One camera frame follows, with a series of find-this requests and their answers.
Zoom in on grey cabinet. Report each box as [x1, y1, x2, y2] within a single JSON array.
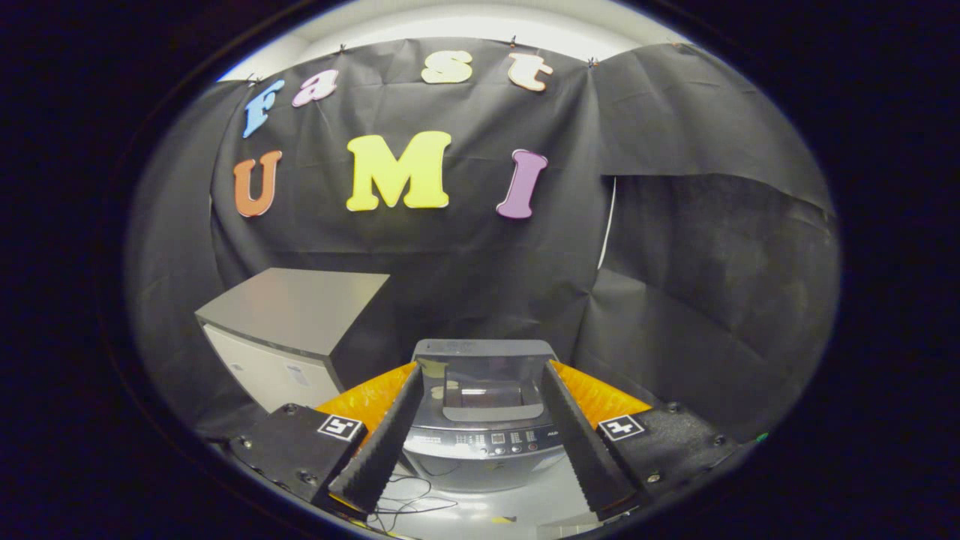
[[195, 268, 391, 413]]

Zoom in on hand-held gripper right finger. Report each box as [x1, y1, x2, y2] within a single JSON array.
[[541, 360, 740, 522]]

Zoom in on black backdrop cloth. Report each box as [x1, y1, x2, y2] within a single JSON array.
[[126, 37, 841, 443]]

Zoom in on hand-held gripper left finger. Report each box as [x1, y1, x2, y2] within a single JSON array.
[[229, 361, 425, 518]]

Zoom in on grey washing machine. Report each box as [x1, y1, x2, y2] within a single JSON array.
[[401, 339, 571, 494]]

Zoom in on black floor cables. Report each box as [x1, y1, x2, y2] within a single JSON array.
[[366, 474, 458, 535]]

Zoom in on white hanging cable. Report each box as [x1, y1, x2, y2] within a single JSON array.
[[597, 176, 618, 271]]

